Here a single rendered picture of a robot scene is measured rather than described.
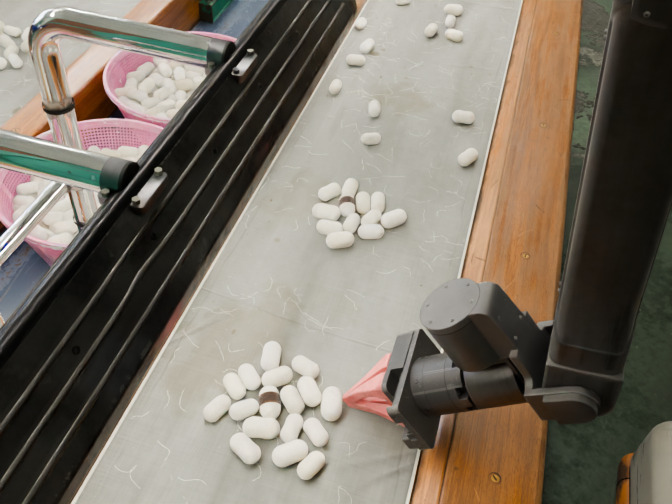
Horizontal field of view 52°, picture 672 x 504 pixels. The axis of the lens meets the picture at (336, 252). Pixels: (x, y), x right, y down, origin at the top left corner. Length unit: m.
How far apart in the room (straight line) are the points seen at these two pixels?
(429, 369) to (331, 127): 0.54
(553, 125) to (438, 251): 0.34
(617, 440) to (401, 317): 1.00
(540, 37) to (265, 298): 0.79
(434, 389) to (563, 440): 1.06
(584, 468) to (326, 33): 1.25
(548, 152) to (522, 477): 0.54
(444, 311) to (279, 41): 0.26
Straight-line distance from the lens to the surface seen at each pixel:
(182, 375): 0.78
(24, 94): 1.22
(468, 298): 0.58
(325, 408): 0.73
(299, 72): 0.60
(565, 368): 0.57
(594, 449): 1.72
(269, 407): 0.73
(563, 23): 1.47
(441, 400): 0.66
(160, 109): 1.14
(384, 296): 0.85
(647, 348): 1.95
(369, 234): 0.90
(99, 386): 0.38
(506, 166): 1.04
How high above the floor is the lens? 1.38
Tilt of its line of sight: 45 degrees down
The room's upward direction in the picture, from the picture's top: 5 degrees clockwise
